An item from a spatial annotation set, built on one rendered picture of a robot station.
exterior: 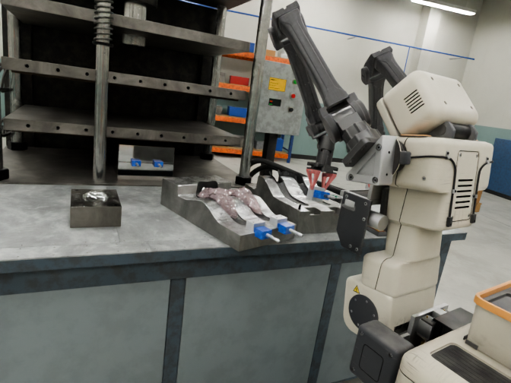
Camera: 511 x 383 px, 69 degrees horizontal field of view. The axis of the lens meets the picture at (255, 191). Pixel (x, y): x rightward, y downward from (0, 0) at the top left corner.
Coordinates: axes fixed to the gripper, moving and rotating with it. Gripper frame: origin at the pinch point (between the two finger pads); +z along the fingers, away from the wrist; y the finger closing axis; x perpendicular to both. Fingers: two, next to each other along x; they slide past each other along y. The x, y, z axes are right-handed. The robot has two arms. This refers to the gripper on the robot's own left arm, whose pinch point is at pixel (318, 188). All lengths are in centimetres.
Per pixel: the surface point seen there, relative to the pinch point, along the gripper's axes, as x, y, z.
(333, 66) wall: -573, -393, -273
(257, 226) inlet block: 8.4, 26.4, 15.6
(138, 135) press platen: -78, 55, -8
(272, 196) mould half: -20.8, 6.5, 6.8
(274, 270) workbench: -1.2, 10.4, 32.6
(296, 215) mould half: -1.3, 5.9, 11.2
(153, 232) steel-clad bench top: -8, 55, 25
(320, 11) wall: -566, -327, -367
